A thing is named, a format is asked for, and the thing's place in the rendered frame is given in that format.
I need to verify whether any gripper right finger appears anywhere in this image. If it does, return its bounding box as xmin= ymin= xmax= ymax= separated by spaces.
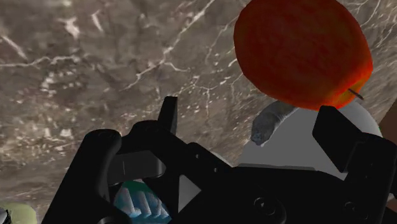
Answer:
xmin=312 ymin=105 xmax=397 ymax=224

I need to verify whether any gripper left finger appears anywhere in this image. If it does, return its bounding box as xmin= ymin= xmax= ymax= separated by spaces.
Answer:
xmin=41 ymin=95 xmax=233 ymax=224

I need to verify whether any brown box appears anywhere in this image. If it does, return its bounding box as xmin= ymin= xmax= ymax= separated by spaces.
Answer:
xmin=378 ymin=98 xmax=397 ymax=146

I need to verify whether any teal and white round object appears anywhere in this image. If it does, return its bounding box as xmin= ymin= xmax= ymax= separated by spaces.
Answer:
xmin=113 ymin=180 xmax=173 ymax=224

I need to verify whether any white round bowl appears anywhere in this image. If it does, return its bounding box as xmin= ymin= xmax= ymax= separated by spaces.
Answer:
xmin=238 ymin=99 xmax=384 ymax=181

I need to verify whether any pale green round object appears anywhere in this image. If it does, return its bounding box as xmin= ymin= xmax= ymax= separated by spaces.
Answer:
xmin=0 ymin=202 xmax=38 ymax=224

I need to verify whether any red apple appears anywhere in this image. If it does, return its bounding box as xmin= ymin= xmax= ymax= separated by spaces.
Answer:
xmin=233 ymin=0 xmax=374 ymax=111

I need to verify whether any grey curved utensil handle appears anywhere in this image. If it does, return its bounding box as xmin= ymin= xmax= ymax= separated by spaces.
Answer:
xmin=250 ymin=101 xmax=299 ymax=147

